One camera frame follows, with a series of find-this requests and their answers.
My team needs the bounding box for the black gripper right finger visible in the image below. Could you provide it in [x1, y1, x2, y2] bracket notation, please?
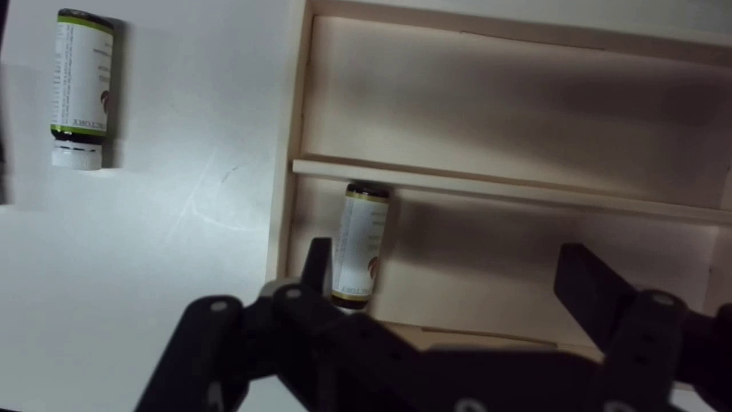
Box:
[553, 243, 732, 412]

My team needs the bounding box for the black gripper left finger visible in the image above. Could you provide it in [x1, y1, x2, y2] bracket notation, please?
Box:
[133, 235, 399, 412]

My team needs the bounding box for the small white bottle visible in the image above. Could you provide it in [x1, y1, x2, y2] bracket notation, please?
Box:
[330, 180, 392, 308]
[51, 10, 115, 169]

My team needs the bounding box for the wooden tray with compartments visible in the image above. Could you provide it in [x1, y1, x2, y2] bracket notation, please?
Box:
[268, 0, 732, 353]

